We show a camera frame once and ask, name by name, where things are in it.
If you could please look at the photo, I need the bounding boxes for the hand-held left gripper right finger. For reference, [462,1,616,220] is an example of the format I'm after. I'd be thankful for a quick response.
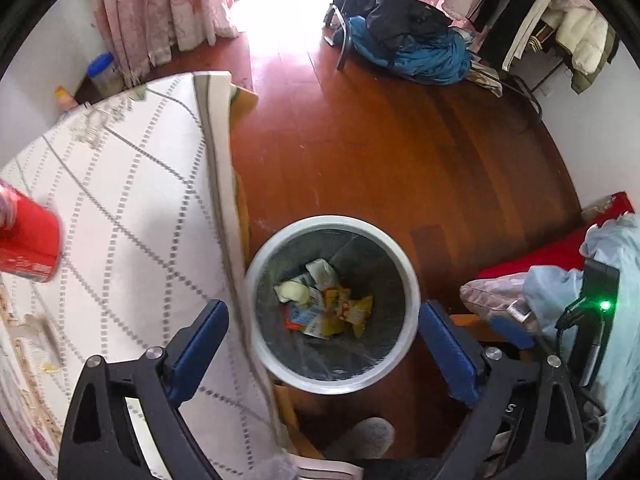
[419,300,587,480]

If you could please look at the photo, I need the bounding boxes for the light blue blanket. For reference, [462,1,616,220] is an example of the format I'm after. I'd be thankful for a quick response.
[522,212,640,480]

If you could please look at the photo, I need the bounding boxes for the jar with blue lid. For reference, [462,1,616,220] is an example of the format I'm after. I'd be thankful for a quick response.
[87,52,126,97]

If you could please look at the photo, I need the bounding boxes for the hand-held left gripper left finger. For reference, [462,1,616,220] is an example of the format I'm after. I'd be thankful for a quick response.
[57,299,231,480]

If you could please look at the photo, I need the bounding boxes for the pile of dark and blue clothes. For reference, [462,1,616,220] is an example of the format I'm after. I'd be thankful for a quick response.
[330,0,474,87]

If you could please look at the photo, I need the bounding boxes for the grey slipper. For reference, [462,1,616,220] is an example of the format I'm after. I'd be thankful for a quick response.
[324,417,396,461]

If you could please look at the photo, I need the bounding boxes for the red cloth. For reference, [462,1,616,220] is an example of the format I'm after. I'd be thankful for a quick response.
[477,191,636,282]

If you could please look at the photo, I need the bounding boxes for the yellow bottle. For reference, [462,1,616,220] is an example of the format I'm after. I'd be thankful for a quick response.
[54,85,80,112]

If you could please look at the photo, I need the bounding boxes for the clothes rack with coats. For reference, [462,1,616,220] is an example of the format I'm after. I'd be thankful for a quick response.
[390,0,622,97]

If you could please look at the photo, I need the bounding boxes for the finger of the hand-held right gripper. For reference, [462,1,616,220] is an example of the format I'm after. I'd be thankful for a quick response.
[489,315,536,350]

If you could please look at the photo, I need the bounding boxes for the blue and white milk carton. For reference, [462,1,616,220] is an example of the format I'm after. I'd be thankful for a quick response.
[285,305,327,335]

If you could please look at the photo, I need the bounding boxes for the white diamond-pattern tablecloth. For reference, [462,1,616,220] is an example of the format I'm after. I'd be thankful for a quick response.
[0,71,301,480]

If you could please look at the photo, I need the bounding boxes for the white round trash bin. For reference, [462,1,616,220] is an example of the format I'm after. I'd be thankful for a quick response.
[243,215,421,395]

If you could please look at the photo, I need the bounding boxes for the red soda can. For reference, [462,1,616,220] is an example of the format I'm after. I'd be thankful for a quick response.
[0,178,64,284]

